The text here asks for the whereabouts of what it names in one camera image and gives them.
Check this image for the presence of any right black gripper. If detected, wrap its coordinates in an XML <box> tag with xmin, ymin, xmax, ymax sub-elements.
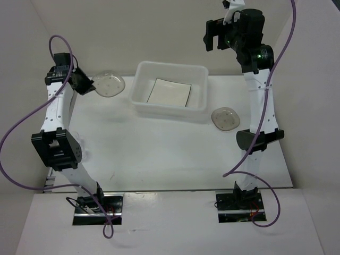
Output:
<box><xmin>202</xmin><ymin>13</ymin><xmax>244</xmax><ymax>52</ymax></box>

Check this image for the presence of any clear glass dish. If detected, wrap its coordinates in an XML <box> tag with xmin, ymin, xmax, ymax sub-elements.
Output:
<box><xmin>211</xmin><ymin>107</ymin><xmax>241</xmax><ymax>131</ymax></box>
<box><xmin>91</xmin><ymin>71</ymin><xmax>125</xmax><ymax>98</ymax></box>

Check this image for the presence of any square white plate black rim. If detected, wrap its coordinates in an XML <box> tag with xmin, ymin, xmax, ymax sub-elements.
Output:
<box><xmin>147</xmin><ymin>78</ymin><xmax>192</xmax><ymax>107</ymax></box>

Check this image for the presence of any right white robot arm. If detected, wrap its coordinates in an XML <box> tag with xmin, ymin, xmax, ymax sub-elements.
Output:
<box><xmin>203</xmin><ymin>4</ymin><xmax>284</xmax><ymax>209</ymax></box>

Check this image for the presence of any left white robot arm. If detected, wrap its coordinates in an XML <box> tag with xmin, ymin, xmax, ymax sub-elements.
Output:
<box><xmin>31</xmin><ymin>53</ymin><xmax>106</xmax><ymax>213</ymax></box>

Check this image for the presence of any white plastic bin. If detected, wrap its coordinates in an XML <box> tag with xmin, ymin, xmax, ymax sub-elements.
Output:
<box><xmin>129</xmin><ymin>61</ymin><xmax>209</xmax><ymax>123</ymax></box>

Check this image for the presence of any clear plastic cup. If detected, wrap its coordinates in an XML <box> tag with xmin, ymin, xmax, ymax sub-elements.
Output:
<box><xmin>72</xmin><ymin>131</ymin><xmax>89</xmax><ymax>162</ymax></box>

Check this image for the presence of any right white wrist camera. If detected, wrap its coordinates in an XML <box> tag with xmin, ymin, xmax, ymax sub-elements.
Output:
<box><xmin>222</xmin><ymin>0</ymin><xmax>245</xmax><ymax>25</ymax></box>

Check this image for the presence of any aluminium rail left edge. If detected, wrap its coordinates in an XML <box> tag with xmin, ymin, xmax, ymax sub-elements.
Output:
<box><xmin>42</xmin><ymin>75</ymin><xmax>83</xmax><ymax>193</ymax></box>

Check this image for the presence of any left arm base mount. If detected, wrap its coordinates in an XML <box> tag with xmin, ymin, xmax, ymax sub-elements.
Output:
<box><xmin>66</xmin><ymin>193</ymin><xmax>123</xmax><ymax>226</ymax></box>

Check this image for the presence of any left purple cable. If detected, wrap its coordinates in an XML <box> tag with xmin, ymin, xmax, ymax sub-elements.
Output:
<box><xmin>0</xmin><ymin>35</ymin><xmax>120</xmax><ymax>239</ymax></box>

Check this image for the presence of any purple cable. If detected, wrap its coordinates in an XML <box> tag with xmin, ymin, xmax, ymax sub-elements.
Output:
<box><xmin>0</xmin><ymin>35</ymin><xmax>120</xmax><ymax>239</ymax></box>
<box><xmin>222</xmin><ymin>0</ymin><xmax>297</xmax><ymax>228</ymax></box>

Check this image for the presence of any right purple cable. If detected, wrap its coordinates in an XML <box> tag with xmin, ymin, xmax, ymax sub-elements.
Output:
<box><xmin>222</xmin><ymin>0</ymin><xmax>297</xmax><ymax>228</ymax></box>

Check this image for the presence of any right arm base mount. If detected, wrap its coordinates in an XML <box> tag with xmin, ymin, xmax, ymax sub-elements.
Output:
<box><xmin>214</xmin><ymin>190</ymin><xmax>267</xmax><ymax>223</ymax></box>

